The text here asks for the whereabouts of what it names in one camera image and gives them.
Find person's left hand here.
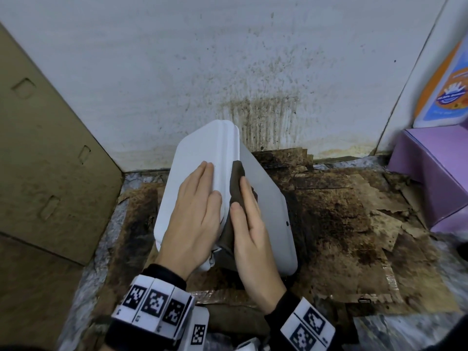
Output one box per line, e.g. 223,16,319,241
155,161,223,282

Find person's right hand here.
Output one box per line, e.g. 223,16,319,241
229,175,287,315

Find brown cleaning cloth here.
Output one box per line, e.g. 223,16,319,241
217,160,259,257

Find white pedal trash bin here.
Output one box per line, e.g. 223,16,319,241
153,119,299,277

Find black right wristband white markers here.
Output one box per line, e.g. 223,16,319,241
264,290,337,351

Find black wristband white markers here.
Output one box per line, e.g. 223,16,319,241
264,290,337,351
104,263,197,351

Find black left wristband white markers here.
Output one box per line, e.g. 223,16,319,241
104,263,197,351

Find stained brown cardboard floor sheet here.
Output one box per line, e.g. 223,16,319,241
78,147,462,351

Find tan cardboard panel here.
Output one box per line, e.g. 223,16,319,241
0,23,124,350

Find purple display box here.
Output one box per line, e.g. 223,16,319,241
387,119,468,235

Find white bottle blue orange label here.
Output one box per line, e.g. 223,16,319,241
412,32,468,129

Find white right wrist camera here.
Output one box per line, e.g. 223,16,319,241
233,337,263,351

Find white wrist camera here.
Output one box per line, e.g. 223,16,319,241
178,306,211,351
233,337,263,351

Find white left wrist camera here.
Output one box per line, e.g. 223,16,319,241
178,306,211,351

